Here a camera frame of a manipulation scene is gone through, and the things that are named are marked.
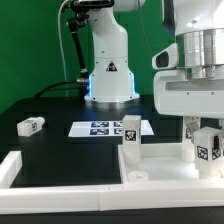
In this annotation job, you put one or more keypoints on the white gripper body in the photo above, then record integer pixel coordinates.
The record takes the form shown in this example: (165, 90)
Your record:
(175, 95)

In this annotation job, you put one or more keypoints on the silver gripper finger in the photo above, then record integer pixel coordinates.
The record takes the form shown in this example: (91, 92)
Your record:
(192, 127)
(220, 140)

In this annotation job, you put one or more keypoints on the white square tabletop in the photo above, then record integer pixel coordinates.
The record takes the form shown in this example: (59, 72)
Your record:
(159, 162)

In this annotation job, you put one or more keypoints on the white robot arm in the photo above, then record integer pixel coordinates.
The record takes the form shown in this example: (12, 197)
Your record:
(190, 72)

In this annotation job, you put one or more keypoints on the paper sheet with fiducial markers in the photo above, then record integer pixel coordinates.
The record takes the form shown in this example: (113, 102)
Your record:
(96, 128)

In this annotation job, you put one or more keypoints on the white U-shaped obstacle fence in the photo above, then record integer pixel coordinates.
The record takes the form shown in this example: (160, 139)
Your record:
(140, 195)

